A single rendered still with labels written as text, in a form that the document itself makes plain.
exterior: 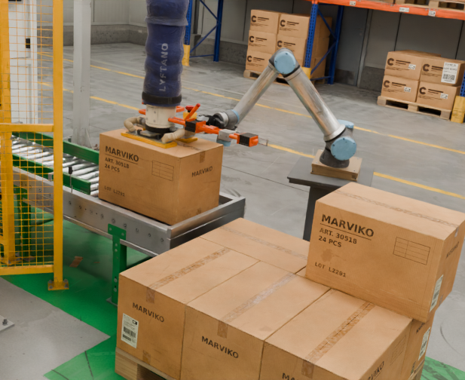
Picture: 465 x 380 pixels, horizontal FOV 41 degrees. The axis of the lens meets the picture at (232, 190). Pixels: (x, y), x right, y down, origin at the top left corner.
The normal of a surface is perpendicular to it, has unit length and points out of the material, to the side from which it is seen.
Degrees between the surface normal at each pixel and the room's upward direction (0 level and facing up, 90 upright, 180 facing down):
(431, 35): 90
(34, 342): 0
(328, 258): 90
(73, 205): 90
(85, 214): 90
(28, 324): 0
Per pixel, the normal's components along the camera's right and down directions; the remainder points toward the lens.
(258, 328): 0.09, -0.94
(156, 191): -0.56, 0.23
